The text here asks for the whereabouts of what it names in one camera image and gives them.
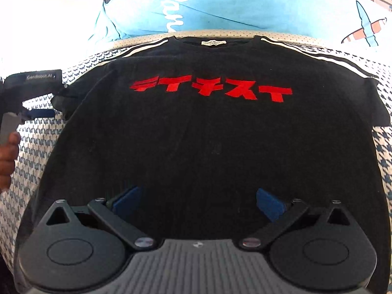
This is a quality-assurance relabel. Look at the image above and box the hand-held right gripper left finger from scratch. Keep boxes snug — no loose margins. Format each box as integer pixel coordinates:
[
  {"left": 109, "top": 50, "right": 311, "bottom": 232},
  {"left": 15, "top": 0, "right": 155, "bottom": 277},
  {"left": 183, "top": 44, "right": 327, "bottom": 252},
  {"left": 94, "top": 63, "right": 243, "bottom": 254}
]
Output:
[{"left": 43, "top": 186, "right": 157, "bottom": 250}]

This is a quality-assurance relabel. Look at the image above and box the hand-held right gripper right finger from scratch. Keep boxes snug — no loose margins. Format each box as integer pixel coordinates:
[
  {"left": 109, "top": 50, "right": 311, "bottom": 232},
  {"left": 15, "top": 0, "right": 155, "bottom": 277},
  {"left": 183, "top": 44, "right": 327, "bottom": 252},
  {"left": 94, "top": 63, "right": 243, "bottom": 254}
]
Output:
[{"left": 240, "top": 187, "right": 353, "bottom": 250}]

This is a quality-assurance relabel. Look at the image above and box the black t-shirt red print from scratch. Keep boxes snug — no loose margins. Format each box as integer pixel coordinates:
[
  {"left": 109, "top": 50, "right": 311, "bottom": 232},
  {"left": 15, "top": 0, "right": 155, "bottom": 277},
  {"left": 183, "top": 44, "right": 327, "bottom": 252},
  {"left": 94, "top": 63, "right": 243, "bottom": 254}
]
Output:
[{"left": 14, "top": 35, "right": 392, "bottom": 282}]

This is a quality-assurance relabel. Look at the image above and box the person's left hand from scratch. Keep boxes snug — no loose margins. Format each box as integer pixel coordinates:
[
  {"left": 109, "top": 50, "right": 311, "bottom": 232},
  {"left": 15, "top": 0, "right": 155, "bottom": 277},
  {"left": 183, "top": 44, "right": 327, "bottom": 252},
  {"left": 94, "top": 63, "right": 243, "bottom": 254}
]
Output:
[{"left": 0, "top": 132, "right": 23, "bottom": 191}]

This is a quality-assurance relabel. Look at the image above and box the houndstooth sofa seat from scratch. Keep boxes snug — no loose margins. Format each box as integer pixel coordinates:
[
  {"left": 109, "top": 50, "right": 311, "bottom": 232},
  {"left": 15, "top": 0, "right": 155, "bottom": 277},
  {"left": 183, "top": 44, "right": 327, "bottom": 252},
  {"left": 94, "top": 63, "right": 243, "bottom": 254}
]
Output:
[{"left": 0, "top": 27, "right": 392, "bottom": 270}]

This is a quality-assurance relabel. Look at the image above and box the blue printed sofa cover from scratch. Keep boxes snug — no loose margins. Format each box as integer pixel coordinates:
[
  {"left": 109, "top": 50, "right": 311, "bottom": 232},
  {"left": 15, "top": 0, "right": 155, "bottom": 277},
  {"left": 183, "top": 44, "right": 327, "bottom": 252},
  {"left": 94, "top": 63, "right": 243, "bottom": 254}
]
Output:
[{"left": 87, "top": 0, "right": 392, "bottom": 52}]

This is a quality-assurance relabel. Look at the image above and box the white box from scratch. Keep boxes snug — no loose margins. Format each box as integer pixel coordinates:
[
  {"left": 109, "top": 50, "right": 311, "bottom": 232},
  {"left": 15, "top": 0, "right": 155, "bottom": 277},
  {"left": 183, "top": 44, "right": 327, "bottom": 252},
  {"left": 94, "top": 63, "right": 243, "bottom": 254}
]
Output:
[{"left": 368, "top": 0, "right": 392, "bottom": 10}]

